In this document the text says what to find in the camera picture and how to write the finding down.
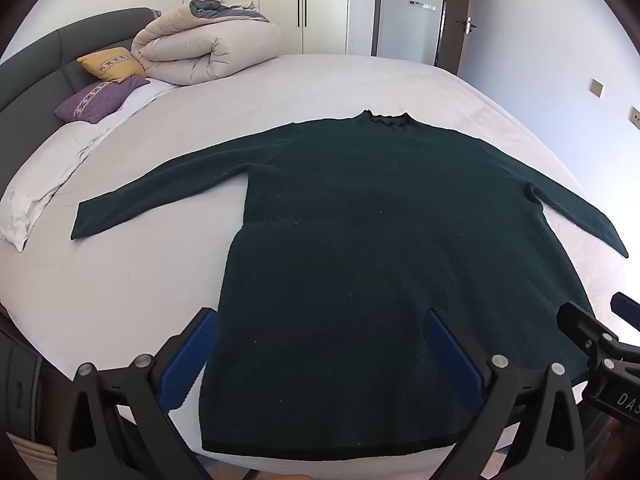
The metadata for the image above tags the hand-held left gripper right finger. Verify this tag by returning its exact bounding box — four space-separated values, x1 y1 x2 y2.
422 307 586 480

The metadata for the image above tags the dark green sweater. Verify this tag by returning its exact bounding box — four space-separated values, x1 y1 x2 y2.
70 109 630 462

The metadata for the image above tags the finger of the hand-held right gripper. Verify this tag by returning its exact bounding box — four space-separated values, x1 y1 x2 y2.
556 301 621 376
611 292 640 333

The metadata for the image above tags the yellow patterned cushion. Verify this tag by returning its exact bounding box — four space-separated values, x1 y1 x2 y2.
76 47 148 83

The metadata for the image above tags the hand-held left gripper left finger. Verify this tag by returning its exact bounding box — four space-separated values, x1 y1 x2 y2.
56 306 223 480

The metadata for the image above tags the dark wooden door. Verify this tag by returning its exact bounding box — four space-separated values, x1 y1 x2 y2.
435 0 476 78

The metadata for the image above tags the white pillow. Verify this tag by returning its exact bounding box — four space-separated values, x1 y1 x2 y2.
0 80 181 253

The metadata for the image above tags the cream wardrobe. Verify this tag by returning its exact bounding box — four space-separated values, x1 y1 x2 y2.
181 0 351 56

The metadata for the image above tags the dark grey padded headboard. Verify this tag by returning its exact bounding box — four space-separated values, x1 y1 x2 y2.
0 7 161 171

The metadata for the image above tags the dark bedside cabinet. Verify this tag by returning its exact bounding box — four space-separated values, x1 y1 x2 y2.
0 310 63 451

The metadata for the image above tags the folded beige duvet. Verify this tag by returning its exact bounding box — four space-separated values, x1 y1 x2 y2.
131 0 283 86

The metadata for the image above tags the purple patterned cushion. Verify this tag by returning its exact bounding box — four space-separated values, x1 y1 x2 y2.
53 77 151 125

